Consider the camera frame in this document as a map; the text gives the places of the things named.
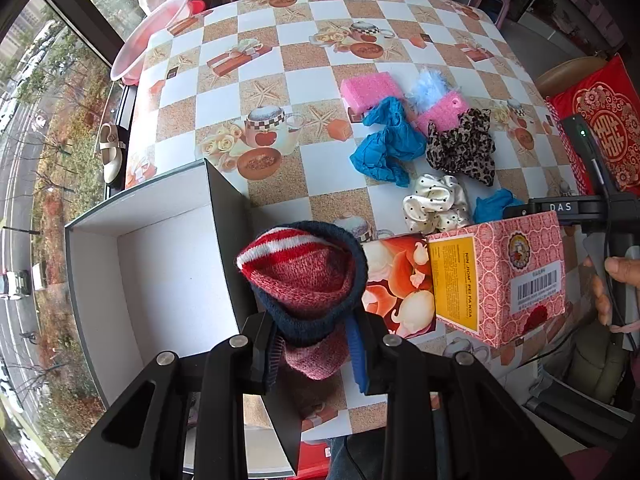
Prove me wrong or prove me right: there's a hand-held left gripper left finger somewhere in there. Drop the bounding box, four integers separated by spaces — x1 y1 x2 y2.
55 312 286 480

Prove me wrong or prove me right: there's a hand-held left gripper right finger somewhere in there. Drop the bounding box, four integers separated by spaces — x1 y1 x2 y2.
345 310 576 480

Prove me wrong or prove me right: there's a red knit sock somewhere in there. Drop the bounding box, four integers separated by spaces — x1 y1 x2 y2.
236 221 370 393

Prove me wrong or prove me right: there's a small blue cloth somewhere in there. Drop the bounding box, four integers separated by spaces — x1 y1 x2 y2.
472 189 528 225

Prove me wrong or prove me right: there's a white cardboard box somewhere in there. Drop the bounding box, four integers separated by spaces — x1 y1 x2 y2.
64 159 303 478

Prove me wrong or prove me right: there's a pink sponge with hole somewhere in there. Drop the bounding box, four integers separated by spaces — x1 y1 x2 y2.
415 91 471 137

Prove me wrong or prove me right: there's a blue fluffy scrunchie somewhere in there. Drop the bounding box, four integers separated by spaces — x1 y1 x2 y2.
407 67 453 113

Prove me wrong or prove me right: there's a person's right hand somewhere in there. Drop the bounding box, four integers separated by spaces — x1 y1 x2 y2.
583 256 640 326

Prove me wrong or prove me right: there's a floral printed box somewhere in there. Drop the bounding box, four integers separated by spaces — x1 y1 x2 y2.
362 236 437 337

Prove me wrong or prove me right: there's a wooden chair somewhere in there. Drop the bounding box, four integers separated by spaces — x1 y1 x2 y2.
535 56 613 96

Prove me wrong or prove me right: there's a person's jeans leg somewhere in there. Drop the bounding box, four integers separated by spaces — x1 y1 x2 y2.
330 432 396 480

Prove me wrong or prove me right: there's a leopard print scrunchie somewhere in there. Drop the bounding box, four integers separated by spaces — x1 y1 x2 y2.
426 108 497 187

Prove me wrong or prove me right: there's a pink printed carton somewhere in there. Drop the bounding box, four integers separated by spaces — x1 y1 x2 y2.
427 210 568 348

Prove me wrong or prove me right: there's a white polka dot scrunchie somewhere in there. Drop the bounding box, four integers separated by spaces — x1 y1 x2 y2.
403 173 472 235

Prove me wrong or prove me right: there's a pink plastic stool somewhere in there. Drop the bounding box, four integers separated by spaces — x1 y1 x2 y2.
475 0 511 26

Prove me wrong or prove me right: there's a large crumpled blue cloth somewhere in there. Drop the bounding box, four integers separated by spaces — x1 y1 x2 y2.
350 97 428 188

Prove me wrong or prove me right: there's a pink rectangular sponge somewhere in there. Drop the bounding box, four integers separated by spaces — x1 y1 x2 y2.
340 72 402 116

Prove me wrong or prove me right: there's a checkered printed tablecloth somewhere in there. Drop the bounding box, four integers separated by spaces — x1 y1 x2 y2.
122 0 581 441

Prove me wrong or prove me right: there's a pink plastic basin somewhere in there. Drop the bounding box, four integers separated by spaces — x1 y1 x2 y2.
109 0 193 83

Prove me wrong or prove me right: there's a black cable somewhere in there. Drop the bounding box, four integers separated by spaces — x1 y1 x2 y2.
590 157 632 351

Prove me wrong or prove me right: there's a cream strap shoe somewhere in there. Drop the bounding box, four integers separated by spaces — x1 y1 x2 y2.
97 124 126 186

